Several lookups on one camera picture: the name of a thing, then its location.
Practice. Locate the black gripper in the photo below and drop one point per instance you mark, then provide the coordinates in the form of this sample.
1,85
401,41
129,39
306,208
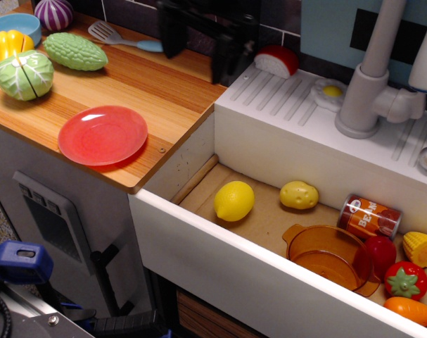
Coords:
236,20

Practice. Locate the yellow toy lemon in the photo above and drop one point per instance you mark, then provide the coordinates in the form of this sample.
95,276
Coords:
234,201

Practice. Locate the red plastic plate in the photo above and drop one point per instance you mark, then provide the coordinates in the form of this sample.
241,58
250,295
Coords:
102,135

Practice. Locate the green toy bitter gourd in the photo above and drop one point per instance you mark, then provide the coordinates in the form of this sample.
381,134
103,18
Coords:
74,52

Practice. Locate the toy fried egg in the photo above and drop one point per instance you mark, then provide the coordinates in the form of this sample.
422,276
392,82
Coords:
329,94

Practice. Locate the purple striped toy onion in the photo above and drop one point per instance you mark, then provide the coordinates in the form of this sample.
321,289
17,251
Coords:
54,15

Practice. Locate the grey toy faucet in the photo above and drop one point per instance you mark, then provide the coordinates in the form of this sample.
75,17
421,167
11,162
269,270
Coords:
369,96

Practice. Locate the blue plastic bowl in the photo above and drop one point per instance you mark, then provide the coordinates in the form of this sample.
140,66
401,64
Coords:
25,23

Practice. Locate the white sink unit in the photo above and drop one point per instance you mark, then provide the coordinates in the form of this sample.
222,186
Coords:
232,279

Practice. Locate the yellow toy potato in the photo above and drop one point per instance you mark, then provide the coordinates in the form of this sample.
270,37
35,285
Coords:
299,195

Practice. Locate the green toy cabbage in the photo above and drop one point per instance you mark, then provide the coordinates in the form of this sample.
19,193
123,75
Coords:
27,76

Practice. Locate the yellow toy bell pepper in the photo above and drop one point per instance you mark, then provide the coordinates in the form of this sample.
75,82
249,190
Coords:
14,42

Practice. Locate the wooden countertop cabinet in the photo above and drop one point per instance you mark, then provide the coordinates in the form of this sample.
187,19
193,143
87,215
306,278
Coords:
174,97

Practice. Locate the grey oven door panel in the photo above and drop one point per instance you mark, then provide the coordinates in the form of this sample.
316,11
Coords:
57,220

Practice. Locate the orange beans can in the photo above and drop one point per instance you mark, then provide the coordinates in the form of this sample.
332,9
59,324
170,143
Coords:
366,219

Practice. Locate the orange transparent pot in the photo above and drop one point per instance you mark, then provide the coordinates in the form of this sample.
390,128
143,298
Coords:
334,254

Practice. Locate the red toy apple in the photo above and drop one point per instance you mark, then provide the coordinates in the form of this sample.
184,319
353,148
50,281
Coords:
383,254

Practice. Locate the blue clamp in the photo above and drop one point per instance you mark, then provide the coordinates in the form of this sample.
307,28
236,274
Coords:
24,263

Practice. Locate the yellow toy corn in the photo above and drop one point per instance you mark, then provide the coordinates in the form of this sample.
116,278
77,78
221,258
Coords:
415,248

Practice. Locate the red toy tomato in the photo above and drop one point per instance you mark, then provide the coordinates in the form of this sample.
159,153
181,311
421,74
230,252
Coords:
406,279

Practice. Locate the orange toy carrot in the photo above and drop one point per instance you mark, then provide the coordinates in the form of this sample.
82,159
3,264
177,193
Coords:
408,308

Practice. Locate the grey spatula blue handle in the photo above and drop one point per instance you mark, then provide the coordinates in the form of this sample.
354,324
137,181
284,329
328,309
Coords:
103,32

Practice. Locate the black oven handle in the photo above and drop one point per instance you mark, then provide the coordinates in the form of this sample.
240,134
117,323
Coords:
100,261

